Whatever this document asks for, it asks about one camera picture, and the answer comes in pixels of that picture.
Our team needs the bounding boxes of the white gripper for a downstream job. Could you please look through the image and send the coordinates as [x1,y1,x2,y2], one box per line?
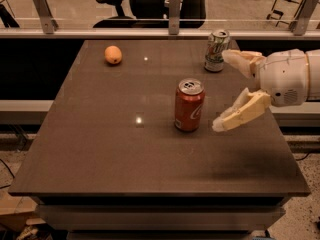
[212,49,308,132]

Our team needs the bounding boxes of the red coke can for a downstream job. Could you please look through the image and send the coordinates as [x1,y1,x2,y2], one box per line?
[175,78,205,132]

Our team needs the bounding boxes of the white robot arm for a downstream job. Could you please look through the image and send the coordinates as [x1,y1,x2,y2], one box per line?
[212,49,320,132]

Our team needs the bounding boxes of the green white soda can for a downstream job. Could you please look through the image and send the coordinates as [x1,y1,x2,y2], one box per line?
[204,29,230,72]

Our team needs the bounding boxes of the wooden stool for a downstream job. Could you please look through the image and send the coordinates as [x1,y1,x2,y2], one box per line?
[266,0,304,26]

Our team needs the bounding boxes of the black office chair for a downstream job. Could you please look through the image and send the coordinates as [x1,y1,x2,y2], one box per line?
[93,0,206,28]

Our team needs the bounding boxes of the orange fruit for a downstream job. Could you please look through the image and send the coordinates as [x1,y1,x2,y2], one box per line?
[104,46,122,65]

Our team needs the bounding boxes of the grey table base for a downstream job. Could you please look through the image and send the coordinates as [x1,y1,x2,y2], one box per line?
[36,203,285,240]

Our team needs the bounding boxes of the cardboard box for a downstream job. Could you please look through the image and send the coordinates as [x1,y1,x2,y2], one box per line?
[0,192,43,232]

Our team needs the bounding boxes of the right metal rail bracket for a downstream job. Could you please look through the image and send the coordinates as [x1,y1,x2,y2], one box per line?
[289,0,319,36]

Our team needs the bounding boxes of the metal rail bracket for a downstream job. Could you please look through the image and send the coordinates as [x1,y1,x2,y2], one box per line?
[168,0,180,35]
[32,0,58,34]
[289,0,319,36]

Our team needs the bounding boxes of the middle metal rail bracket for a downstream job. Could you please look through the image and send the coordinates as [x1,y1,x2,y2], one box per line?
[168,0,180,35]

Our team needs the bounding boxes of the left metal rail bracket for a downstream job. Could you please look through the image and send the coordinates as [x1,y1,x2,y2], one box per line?
[32,0,58,34]

